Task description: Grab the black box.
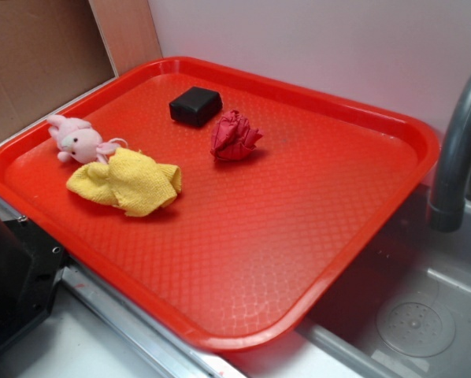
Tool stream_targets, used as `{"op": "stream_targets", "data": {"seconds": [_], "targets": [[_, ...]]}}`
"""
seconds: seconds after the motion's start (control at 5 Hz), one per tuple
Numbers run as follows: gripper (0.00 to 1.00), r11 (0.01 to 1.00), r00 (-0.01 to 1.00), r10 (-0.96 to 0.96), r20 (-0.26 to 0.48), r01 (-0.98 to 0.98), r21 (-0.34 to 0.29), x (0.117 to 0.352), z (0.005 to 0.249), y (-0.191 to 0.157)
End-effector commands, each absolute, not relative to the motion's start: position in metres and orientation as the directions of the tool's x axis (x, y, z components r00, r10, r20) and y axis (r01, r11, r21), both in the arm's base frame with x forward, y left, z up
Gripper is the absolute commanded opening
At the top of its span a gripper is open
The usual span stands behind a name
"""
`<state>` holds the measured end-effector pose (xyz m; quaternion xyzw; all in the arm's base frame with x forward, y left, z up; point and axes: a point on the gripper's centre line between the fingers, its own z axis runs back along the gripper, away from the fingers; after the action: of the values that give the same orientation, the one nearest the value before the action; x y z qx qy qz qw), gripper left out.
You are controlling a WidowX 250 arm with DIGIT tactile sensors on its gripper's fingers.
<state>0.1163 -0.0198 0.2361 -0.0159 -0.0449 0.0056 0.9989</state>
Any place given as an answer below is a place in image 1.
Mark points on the black box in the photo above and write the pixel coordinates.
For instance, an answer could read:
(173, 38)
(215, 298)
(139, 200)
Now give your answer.
(196, 106)

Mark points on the crumpled red cloth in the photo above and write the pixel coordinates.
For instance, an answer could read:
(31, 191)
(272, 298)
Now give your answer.
(233, 139)

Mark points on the yellow towel cloth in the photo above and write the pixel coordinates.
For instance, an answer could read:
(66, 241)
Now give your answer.
(130, 181)

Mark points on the pink plush bunny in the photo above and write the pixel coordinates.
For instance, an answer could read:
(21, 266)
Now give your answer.
(77, 140)

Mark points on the grey faucet spout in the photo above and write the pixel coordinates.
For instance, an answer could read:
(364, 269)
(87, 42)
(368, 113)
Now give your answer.
(451, 186)

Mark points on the grey toy sink basin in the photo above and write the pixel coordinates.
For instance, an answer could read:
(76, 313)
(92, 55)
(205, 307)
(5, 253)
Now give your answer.
(406, 259)

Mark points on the sink drain strainer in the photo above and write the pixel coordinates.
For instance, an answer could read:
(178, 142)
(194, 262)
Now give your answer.
(415, 329)

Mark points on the brown cardboard panel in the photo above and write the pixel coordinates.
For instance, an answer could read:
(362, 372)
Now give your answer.
(50, 53)

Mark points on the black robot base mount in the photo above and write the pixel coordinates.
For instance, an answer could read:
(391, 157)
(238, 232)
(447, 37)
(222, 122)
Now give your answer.
(30, 269)

